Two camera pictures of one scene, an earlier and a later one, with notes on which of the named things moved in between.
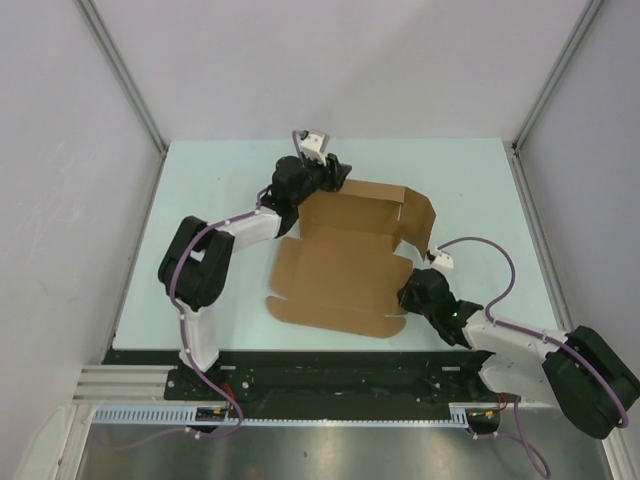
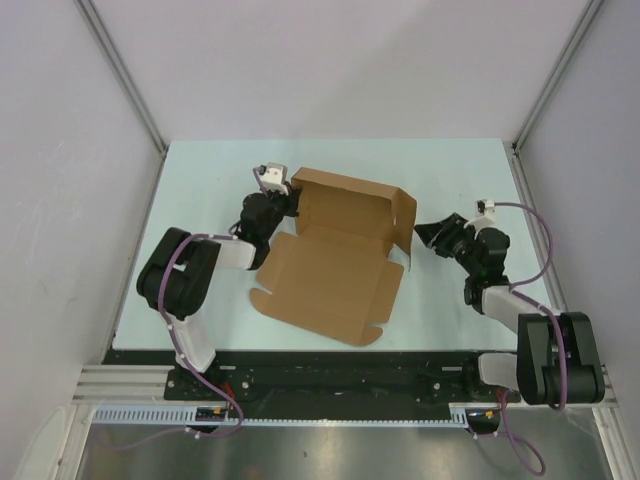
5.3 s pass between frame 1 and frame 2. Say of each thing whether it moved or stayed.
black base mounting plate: stayed
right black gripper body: moved
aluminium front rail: stayed
